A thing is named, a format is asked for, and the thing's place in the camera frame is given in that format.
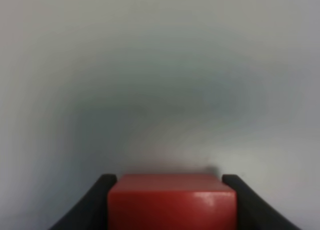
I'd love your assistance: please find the red cube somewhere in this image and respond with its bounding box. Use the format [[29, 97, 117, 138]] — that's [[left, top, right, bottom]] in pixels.
[[107, 174, 237, 230]]

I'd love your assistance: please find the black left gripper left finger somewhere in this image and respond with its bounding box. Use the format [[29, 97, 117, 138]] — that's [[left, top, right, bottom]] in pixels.
[[51, 174, 117, 230]]

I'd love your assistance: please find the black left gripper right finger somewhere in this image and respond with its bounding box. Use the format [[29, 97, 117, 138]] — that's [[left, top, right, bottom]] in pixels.
[[222, 174, 299, 230]]

